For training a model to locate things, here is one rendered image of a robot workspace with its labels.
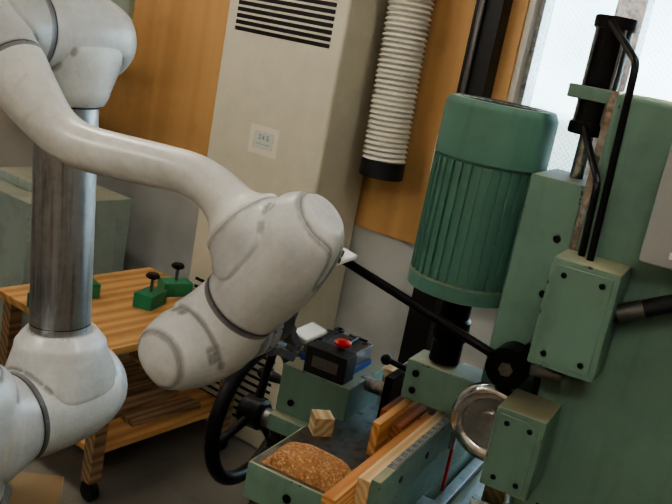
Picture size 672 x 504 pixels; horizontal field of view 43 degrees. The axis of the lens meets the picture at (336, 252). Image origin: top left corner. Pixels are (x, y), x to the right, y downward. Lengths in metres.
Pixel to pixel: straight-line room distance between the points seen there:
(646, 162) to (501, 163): 0.21
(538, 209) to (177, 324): 0.56
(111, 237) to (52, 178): 2.25
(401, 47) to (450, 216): 1.58
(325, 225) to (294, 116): 1.99
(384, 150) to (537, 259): 1.62
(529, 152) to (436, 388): 0.41
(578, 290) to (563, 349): 0.08
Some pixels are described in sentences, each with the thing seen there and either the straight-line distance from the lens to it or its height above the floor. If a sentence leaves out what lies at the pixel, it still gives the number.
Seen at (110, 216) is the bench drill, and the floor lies 0.63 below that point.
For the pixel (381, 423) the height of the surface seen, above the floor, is 0.96.
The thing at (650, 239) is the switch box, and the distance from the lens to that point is 1.13.
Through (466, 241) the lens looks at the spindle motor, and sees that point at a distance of 1.29.
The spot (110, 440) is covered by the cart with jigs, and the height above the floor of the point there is 0.18.
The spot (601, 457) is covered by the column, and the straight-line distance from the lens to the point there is 1.28.
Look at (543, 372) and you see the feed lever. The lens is 1.22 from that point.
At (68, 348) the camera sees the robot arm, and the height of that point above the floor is 0.96.
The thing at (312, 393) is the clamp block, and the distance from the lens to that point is 1.47.
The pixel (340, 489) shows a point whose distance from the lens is 1.18.
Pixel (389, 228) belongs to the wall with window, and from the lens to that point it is 3.04.
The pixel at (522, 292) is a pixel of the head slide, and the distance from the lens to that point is 1.29.
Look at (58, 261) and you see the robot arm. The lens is 1.42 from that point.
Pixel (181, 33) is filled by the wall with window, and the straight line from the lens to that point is 3.69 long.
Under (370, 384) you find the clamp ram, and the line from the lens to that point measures 1.48.
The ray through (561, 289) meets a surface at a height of 1.26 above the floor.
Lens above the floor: 1.53
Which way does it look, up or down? 14 degrees down
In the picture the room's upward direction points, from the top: 11 degrees clockwise
